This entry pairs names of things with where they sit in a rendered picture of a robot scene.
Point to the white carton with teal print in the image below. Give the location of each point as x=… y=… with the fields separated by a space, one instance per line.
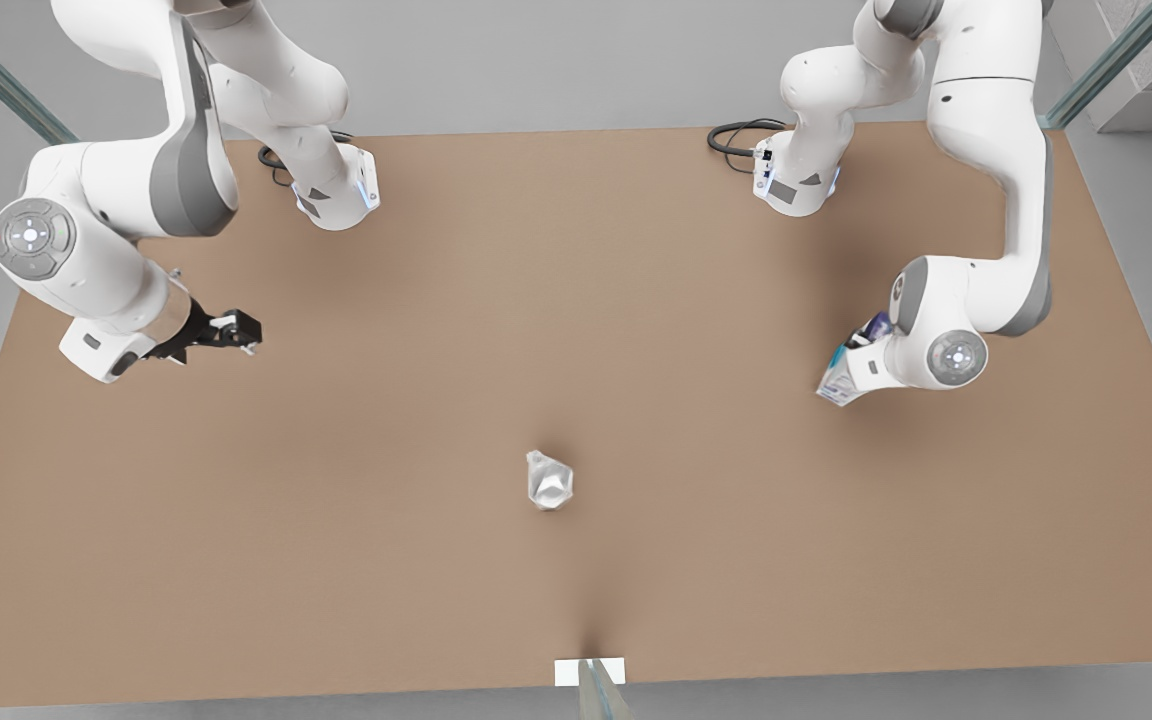
x=838 y=382

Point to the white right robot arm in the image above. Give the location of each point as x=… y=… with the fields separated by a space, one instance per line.
x=116 y=170

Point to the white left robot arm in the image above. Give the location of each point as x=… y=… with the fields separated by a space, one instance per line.
x=986 y=110

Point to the crumpled white cup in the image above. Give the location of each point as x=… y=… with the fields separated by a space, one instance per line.
x=548 y=482

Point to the white post foot plate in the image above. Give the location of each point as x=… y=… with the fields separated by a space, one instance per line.
x=566 y=672

